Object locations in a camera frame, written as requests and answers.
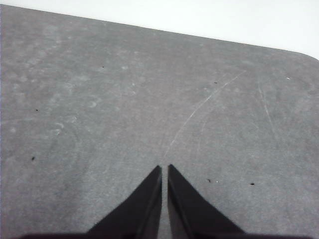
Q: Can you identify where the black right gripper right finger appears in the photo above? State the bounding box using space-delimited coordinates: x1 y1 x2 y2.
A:
167 163 247 236

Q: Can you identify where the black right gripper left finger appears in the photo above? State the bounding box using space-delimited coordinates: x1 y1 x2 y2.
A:
86 165 163 236

